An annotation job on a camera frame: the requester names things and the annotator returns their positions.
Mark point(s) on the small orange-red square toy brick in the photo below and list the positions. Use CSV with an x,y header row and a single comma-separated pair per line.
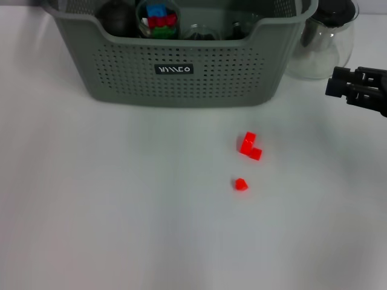
x,y
256,154

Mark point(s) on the large orange-red toy brick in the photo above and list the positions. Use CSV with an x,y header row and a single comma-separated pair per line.
x,y
248,143

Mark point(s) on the glass carafe with black lid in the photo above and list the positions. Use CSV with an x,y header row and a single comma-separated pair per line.
x,y
323,45

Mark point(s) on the dark clay teapot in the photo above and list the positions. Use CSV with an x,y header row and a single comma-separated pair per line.
x,y
116,18

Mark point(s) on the grey-green perforated storage bin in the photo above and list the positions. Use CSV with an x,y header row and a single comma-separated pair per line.
x,y
181,87

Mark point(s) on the small orange-red rounded toy brick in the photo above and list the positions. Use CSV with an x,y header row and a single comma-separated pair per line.
x,y
241,185

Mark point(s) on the blue square toy plate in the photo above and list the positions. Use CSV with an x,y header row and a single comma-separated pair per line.
x,y
155,11

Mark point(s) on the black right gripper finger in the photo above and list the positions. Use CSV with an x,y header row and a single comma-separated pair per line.
x,y
362,96
366,75

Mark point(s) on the dark red long toy brick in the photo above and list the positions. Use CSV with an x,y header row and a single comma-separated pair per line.
x,y
161,21

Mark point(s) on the green toy brick with side studs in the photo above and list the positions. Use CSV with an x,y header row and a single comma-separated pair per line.
x,y
164,30

